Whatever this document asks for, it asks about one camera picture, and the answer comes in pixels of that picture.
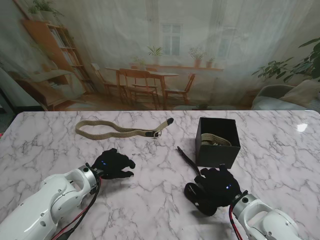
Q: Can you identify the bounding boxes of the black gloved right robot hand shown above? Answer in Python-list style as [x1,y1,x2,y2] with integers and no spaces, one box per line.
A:
[193,163,250,217]

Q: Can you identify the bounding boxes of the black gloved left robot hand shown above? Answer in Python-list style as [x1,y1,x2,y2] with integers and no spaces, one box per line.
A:
[90,147,136,180]

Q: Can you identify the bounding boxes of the beige braided belt silver buckle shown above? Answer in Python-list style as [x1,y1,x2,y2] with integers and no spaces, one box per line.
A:
[75,117,175,139]
[200,133,233,147]

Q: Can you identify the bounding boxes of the red black arm cables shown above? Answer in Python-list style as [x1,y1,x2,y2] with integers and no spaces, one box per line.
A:
[228,203,245,240]
[52,174,103,240]

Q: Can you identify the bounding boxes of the printed room scene backdrop curtain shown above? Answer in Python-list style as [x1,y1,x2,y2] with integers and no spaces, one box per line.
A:
[0,0,320,112]

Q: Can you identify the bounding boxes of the black square storage box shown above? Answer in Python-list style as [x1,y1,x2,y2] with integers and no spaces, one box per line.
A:
[194,117,241,170]

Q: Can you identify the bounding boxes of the red black left arm cables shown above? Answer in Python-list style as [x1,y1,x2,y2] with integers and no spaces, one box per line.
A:
[52,174,103,240]

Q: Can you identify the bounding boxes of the black woven belt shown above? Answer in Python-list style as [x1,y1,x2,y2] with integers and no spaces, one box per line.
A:
[176,146,208,208]

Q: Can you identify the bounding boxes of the red black right arm cables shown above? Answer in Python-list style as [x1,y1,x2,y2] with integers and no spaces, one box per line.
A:
[228,203,245,240]

